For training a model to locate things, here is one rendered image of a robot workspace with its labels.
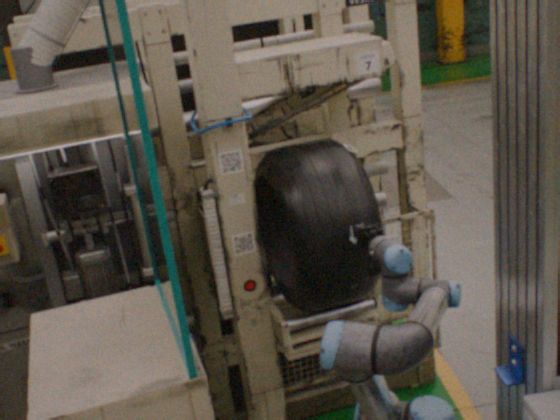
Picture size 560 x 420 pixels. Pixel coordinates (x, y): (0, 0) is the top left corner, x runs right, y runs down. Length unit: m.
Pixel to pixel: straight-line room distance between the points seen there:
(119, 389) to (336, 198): 0.99
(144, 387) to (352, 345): 0.48
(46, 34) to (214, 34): 0.57
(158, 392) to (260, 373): 1.05
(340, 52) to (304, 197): 0.63
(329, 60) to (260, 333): 1.01
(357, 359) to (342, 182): 0.82
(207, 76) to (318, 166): 0.46
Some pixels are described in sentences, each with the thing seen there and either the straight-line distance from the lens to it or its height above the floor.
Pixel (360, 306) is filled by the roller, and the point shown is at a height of 0.91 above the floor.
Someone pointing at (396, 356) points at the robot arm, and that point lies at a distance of 1.66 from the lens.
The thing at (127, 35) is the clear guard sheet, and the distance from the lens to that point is 1.41.
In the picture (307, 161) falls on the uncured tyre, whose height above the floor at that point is 1.47.
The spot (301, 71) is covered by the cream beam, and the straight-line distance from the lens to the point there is 2.63.
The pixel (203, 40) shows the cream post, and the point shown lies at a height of 1.91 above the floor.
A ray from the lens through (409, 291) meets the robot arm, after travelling 2.03.
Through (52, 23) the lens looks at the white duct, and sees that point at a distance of 2.48.
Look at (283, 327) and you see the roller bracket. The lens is 2.48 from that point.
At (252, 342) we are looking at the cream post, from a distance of 2.61.
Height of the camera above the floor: 2.17
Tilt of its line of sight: 21 degrees down
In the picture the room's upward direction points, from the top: 8 degrees counter-clockwise
